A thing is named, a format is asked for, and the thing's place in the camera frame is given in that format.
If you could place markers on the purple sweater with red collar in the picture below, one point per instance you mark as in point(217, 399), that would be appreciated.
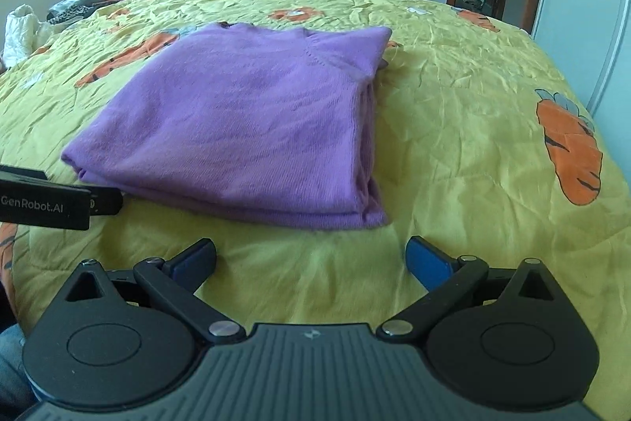
point(236, 115)

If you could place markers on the white plastic bag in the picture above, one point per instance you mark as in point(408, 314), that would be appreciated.
point(19, 31)

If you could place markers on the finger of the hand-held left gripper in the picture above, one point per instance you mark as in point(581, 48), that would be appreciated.
point(106, 201)

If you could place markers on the white wardrobe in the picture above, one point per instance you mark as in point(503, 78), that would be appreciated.
point(581, 6)

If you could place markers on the person's jeans leg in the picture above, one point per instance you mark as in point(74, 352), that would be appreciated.
point(10, 362)

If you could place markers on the dark patterned clothes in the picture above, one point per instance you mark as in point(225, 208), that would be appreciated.
point(74, 9)

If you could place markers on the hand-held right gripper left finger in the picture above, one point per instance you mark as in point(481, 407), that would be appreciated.
point(194, 260)

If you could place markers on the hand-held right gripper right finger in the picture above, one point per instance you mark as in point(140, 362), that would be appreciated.
point(426, 260)

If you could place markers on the yellow carrot print bedsheet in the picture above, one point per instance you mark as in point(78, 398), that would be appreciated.
point(468, 130)

